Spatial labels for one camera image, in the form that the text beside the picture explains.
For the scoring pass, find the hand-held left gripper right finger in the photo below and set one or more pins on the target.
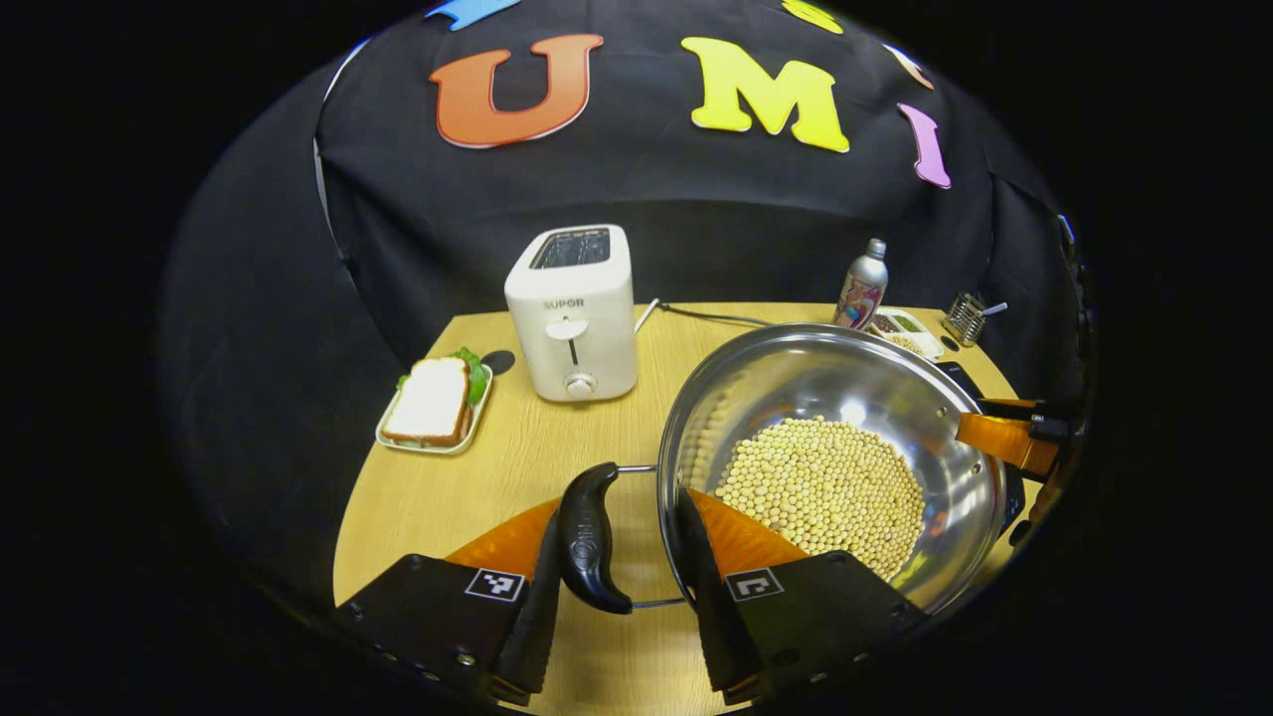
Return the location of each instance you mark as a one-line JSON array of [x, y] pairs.
[[711, 617]]

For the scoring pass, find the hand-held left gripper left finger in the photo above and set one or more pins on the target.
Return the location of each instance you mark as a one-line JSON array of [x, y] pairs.
[[537, 617]]

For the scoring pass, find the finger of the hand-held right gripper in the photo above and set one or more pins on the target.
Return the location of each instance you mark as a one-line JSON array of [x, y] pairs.
[[1004, 438]]

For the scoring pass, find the black induction cooktop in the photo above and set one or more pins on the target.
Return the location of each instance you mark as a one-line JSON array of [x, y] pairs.
[[960, 378]]

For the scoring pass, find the white divided seasoning tray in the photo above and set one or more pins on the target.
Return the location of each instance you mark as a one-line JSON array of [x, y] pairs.
[[907, 333]]

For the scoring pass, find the pile of soybeans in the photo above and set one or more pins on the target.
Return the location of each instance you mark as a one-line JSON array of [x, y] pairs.
[[825, 487]]

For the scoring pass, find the white rectangular sandwich tray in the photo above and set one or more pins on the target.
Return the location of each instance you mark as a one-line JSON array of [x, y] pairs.
[[475, 423]]

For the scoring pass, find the silver bottle with colourful label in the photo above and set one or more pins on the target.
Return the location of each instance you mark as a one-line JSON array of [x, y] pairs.
[[861, 288]]

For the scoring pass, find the sandwich with lettuce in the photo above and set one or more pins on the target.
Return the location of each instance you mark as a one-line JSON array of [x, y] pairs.
[[430, 398]]

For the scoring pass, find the white toaster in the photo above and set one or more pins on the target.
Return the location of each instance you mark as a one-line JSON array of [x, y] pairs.
[[577, 318]]

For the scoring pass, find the black backdrop cloth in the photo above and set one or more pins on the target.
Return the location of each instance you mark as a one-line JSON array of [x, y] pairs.
[[646, 219]]

